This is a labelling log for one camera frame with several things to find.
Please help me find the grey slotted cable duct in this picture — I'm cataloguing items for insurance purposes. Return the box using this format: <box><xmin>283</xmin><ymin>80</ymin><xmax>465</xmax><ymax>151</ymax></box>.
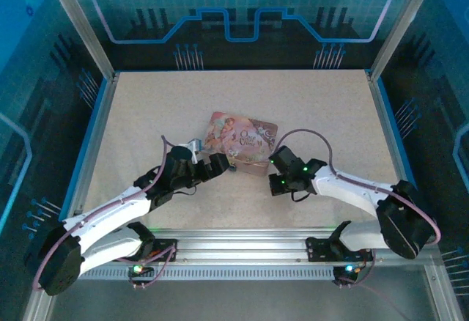
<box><xmin>78</xmin><ymin>265</ymin><xmax>340</xmax><ymax>282</ymax></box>

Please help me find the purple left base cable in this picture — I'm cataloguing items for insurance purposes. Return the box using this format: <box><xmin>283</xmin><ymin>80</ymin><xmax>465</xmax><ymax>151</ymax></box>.
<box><xmin>117</xmin><ymin>243</ymin><xmax>180</xmax><ymax>289</ymax></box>

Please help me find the aluminium frame post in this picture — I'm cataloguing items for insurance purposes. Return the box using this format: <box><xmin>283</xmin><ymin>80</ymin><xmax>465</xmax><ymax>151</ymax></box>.
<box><xmin>40</xmin><ymin>0</ymin><xmax>117</xmax><ymax>82</ymax></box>
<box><xmin>369</xmin><ymin>0</ymin><xmax>441</xmax><ymax>82</ymax></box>

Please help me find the aluminium frame bar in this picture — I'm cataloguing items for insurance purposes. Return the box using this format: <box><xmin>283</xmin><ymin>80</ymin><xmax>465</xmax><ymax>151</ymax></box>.
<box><xmin>21</xmin><ymin>287</ymin><xmax>56</xmax><ymax>321</ymax></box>
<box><xmin>421</xmin><ymin>258</ymin><xmax>465</xmax><ymax>321</ymax></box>

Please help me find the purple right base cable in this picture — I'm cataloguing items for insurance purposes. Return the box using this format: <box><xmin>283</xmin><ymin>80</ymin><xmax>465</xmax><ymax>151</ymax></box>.
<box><xmin>335</xmin><ymin>249</ymin><xmax>407</xmax><ymax>319</ymax></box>

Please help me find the pink illustrated tin box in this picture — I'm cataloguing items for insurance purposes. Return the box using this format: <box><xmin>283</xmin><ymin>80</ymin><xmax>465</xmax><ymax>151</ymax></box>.
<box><xmin>200</xmin><ymin>111</ymin><xmax>279</xmax><ymax>179</ymax></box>

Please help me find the base board with LED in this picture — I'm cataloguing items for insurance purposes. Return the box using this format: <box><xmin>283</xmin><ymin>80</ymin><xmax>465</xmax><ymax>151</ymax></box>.
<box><xmin>127</xmin><ymin>263</ymin><xmax>155</xmax><ymax>281</ymax></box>
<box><xmin>332</xmin><ymin>262</ymin><xmax>363</xmax><ymax>284</ymax></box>

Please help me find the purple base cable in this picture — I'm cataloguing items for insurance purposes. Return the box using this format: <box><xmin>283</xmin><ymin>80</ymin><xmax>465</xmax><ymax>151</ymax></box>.
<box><xmin>117</xmin><ymin>243</ymin><xmax>180</xmax><ymax>289</ymax></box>
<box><xmin>335</xmin><ymin>249</ymin><xmax>407</xmax><ymax>319</ymax></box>

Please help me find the aluminium table side rail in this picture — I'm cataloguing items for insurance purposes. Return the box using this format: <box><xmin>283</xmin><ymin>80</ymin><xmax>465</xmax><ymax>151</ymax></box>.
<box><xmin>365</xmin><ymin>68</ymin><xmax>418</xmax><ymax>190</ymax></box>
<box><xmin>58</xmin><ymin>71</ymin><xmax>122</xmax><ymax>223</ymax></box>

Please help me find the wide aluminium base rail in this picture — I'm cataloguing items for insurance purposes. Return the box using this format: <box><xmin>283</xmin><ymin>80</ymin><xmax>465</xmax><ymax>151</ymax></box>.
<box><xmin>152</xmin><ymin>227</ymin><xmax>440</xmax><ymax>265</ymax></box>

